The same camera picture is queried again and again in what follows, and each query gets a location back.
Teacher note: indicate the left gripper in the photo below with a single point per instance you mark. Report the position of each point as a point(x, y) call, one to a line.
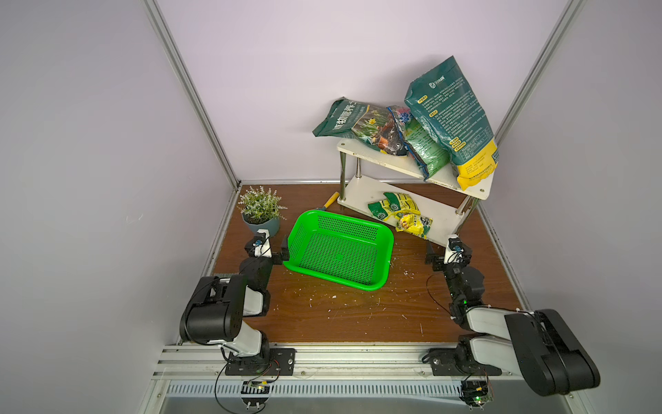
point(284, 254)

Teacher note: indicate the yellow green small fertilizer bag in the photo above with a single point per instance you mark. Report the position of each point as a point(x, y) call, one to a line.
point(393, 205)

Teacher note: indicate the blue and green fertilizer bag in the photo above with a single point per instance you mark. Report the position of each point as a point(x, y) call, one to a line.
point(429, 155)

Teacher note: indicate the green flower print soil bag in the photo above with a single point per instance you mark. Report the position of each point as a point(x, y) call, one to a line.
point(373, 125)

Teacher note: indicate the large dark green soil bag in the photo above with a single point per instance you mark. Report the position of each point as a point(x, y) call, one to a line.
point(444, 103)

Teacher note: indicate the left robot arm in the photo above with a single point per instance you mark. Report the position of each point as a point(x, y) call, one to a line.
point(217, 311)

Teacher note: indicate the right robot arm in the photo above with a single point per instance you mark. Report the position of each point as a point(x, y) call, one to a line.
point(536, 345)

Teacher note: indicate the white two-tier shelf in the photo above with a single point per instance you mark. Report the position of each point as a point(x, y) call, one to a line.
point(359, 190)

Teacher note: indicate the potted plant in grey pot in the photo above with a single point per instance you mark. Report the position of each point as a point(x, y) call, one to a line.
point(261, 209)

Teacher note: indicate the green plastic basket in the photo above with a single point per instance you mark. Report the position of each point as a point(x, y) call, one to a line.
point(340, 249)

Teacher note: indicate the left controller board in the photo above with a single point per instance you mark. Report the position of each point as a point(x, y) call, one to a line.
point(255, 394)

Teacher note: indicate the controller board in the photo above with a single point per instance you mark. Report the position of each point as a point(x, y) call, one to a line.
point(475, 394)
point(255, 394)

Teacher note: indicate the right controller board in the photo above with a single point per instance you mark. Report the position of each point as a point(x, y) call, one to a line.
point(475, 394)

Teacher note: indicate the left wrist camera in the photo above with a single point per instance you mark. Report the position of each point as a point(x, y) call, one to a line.
point(262, 244)

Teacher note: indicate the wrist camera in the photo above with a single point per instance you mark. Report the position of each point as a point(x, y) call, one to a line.
point(455, 250)
point(262, 244)

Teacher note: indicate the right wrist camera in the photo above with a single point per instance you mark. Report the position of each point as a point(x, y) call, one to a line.
point(455, 250)

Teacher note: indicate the yellow tool handle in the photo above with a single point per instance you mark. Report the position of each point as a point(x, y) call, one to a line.
point(330, 201)

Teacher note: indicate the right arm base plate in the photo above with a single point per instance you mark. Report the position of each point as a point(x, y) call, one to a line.
point(457, 362)

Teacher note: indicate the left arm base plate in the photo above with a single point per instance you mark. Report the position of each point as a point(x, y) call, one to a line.
point(275, 362)

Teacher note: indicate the aluminium mounting rail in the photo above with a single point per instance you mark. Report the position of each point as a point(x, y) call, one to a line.
point(326, 370)

